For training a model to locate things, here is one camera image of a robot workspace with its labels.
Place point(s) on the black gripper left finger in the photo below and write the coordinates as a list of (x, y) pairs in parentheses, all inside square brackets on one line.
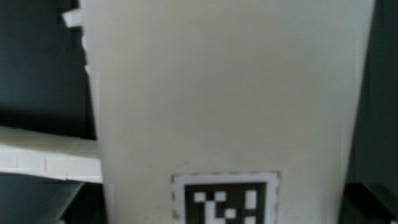
[(35, 198)]

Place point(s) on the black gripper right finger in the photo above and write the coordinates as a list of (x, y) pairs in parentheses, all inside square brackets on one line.
[(369, 205)]

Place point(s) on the white box with tags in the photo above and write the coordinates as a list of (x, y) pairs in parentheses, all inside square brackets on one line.
[(227, 84)]

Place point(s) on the white U-shaped border fence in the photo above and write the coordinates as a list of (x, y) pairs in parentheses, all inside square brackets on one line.
[(49, 155)]

